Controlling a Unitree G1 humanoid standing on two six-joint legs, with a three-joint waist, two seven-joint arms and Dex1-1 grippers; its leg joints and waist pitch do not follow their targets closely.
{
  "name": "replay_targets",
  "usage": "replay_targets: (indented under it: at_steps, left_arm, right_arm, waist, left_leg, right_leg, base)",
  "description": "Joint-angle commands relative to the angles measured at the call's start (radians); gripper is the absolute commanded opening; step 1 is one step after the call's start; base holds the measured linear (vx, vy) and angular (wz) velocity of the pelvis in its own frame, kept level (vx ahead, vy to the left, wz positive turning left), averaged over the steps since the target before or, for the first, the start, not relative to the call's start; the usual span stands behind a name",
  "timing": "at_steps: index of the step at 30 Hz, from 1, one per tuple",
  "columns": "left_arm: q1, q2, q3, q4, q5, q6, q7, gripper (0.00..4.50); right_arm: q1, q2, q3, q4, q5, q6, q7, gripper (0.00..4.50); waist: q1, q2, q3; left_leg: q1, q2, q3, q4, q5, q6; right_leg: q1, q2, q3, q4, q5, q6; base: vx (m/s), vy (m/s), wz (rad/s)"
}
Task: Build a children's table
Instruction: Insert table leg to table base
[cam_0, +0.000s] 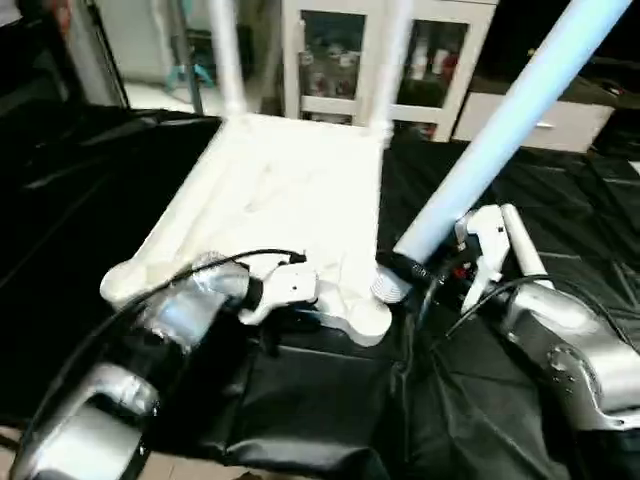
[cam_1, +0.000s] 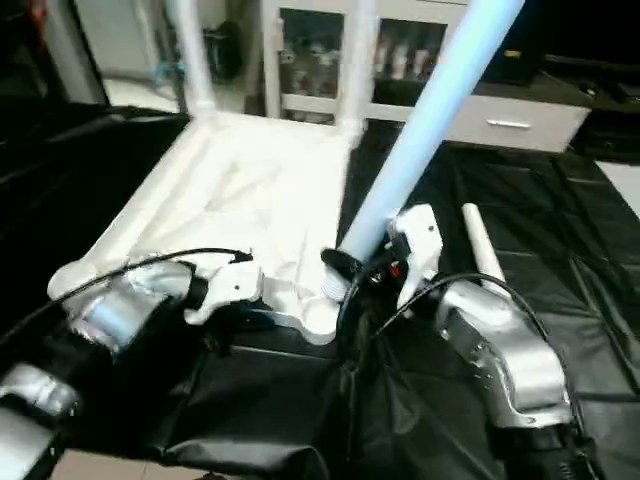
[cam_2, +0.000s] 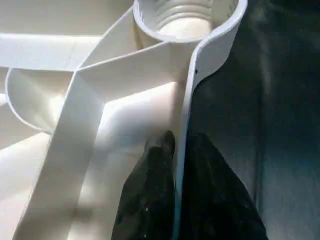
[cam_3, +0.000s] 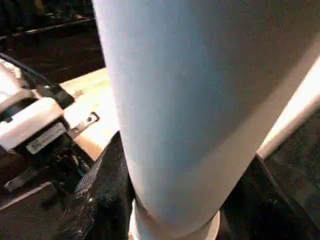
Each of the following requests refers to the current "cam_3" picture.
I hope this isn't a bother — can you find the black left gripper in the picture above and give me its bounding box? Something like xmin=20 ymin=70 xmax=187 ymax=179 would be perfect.
xmin=10 ymin=131 xmax=97 ymax=187

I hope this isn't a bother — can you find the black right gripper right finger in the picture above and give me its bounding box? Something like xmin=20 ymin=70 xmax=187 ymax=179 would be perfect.
xmin=220 ymin=155 xmax=320 ymax=240

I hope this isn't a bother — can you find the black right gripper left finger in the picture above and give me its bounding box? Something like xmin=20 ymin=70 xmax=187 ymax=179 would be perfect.
xmin=59 ymin=131 xmax=137 ymax=240

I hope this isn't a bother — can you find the white plastic table top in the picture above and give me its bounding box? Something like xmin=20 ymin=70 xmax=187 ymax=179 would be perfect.
xmin=59 ymin=47 xmax=320 ymax=162

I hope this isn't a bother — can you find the white plastic table leg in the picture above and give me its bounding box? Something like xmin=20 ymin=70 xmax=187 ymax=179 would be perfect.
xmin=91 ymin=0 xmax=320 ymax=240

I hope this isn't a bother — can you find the black plastic mat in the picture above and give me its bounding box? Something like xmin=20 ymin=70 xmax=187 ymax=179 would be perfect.
xmin=0 ymin=20 xmax=320 ymax=240

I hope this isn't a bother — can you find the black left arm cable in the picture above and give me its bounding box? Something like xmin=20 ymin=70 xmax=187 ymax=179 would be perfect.
xmin=0 ymin=51 xmax=76 ymax=107

